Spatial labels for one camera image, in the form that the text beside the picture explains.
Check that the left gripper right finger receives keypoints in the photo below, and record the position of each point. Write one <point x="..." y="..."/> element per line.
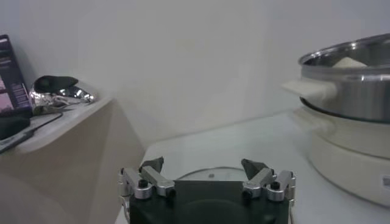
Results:
<point x="259" y="181"/>

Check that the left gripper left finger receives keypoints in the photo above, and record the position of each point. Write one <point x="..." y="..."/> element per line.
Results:
<point x="158" y="182"/>

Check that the white steamed baozi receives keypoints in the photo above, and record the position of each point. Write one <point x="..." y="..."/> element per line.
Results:
<point x="348" y="63"/>

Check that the steel steamer basket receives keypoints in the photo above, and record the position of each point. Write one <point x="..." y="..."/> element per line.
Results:
<point x="359" y="97"/>

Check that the white side table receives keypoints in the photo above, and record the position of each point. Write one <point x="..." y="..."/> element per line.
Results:
<point x="82" y="152"/>

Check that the cream electric cooker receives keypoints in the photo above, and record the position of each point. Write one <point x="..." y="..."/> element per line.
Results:
<point x="350" y="164"/>

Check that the chrome and black device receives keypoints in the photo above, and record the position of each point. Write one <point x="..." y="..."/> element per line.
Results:
<point x="58" y="83"/>

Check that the grey usb hub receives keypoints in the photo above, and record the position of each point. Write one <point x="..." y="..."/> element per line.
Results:
<point x="15" y="141"/>

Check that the black computer mouse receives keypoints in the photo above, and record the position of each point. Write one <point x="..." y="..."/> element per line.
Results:
<point x="12" y="128"/>

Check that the open black laptop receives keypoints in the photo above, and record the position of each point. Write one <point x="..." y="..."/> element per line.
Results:
<point x="12" y="79"/>

